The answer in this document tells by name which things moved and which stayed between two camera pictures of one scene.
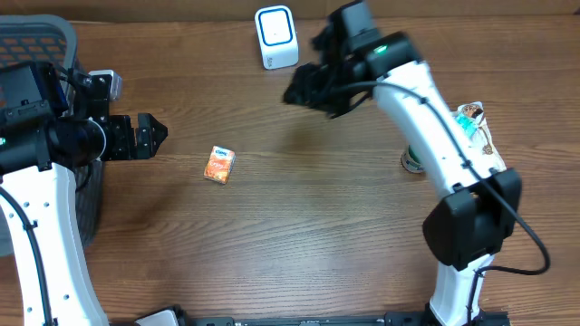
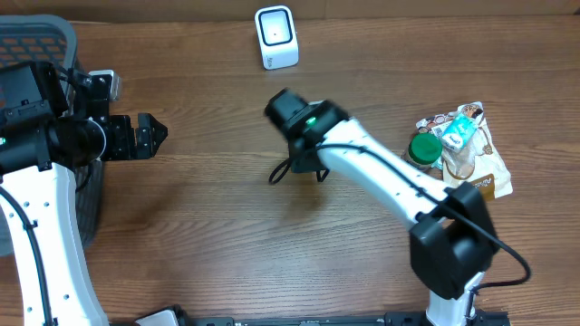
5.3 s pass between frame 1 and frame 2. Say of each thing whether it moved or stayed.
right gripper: moved
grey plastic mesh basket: stayed
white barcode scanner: stayed
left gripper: stayed
